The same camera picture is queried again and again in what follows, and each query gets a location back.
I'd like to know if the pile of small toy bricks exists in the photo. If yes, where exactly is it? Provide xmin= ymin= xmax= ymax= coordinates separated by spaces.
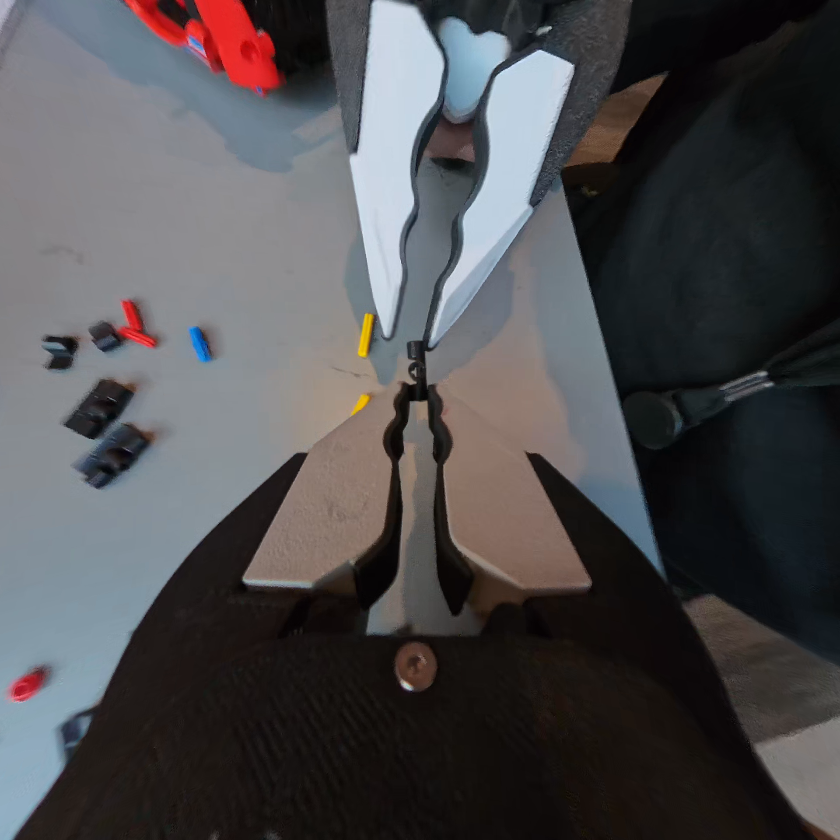
xmin=7 ymin=665 xmax=101 ymax=763

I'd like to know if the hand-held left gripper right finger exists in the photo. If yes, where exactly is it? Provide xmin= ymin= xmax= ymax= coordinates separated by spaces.
xmin=428 ymin=384 xmax=593 ymax=619

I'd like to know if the person's lap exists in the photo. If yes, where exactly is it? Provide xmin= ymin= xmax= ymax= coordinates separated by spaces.
xmin=564 ymin=0 xmax=840 ymax=657

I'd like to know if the person's right hand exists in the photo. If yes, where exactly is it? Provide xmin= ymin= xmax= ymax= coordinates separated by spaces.
xmin=425 ymin=121 xmax=479 ymax=173

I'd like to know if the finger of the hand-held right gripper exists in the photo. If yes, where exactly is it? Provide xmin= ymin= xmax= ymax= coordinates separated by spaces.
xmin=348 ymin=0 xmax=452 ymax=342
xmin=427 ymin=49 xmax=577 ymax=350

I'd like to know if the partly built toy car model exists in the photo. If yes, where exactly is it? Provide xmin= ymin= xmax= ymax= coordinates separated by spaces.
xmin=123 ymin=0 xmax=287 ymax=97

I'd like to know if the black toy clip plate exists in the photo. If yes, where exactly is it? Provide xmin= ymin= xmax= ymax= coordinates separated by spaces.
xmin=63 ymin=378 xmax=136 ymax=440
xmin=71 ymin=423 xmax=154 ymax=490

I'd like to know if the black toy axle connector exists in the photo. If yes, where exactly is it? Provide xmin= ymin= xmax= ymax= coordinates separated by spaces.
xmin=405 ymin=339 xmax=430 ymax=403

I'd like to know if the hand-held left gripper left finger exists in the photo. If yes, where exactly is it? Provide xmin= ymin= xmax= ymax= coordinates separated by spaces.
xmin=243 ymin=381 xmax=411 ymax=609

